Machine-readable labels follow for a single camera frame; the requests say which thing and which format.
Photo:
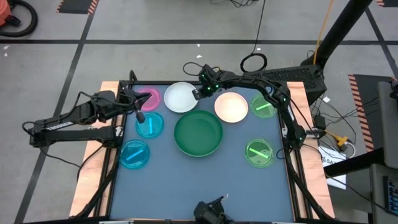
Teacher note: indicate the black perforated control box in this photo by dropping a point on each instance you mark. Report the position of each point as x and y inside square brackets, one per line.
[298, 76]

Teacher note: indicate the dark green plastic plate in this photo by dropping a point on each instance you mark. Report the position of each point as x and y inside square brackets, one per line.
[198, 133]

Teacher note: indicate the black table frame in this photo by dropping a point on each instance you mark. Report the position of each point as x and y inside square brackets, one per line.
[293, 186]

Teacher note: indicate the small display panel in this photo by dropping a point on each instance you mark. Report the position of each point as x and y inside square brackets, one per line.
[392, 196]

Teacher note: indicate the green transparent plastic plate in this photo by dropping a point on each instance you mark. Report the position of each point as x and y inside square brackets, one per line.
[263, 105]
[259, 153]

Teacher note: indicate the black power adapter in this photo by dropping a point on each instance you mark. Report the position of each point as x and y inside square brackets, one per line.
[320, 122]

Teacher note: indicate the pink transparent plastic plate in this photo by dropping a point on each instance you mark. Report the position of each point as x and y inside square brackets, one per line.
[154, 101]

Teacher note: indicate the grey equipment cabinet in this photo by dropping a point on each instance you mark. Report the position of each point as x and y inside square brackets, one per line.
[388, 124]

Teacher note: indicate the black metal pole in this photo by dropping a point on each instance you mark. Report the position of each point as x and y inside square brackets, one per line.
[342, 25]

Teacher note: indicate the orange vacuum cleaner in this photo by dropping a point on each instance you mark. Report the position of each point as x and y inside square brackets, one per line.
[3, 12]

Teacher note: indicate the peach plastic plate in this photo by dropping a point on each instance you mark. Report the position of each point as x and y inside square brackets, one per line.
[231, 107]

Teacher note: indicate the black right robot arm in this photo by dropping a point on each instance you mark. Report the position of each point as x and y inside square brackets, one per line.
[248, 79]

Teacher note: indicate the black metal beam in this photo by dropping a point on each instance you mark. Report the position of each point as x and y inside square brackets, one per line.
[354, 163]

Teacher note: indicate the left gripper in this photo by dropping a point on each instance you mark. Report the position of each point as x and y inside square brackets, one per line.
[127, 99]

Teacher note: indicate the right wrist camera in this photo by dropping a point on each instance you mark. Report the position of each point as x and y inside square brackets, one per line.
[196, 94]

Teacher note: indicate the small white card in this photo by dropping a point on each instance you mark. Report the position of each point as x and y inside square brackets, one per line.
[326, 99]

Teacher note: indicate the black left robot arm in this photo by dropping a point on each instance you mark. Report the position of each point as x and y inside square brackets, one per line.
[77, 133]

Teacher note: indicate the cyan transparent plastic plate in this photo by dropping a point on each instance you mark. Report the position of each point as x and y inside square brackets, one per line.
[134, 154]
[155, 126]

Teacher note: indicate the yellow power plug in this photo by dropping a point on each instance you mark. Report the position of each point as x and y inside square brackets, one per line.
[342, 141]

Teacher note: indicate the white plastic plate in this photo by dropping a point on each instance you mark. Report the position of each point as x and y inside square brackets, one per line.
[180, 98]

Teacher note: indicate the white paper sheet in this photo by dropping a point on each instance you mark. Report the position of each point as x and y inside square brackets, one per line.
[337, 182]

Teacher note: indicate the black hazard-striped floor mat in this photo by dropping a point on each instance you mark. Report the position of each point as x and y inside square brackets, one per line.
[74, 5]
[390, 2]
[371, 124]

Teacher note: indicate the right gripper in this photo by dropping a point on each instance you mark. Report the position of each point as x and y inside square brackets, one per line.
[210, 79]

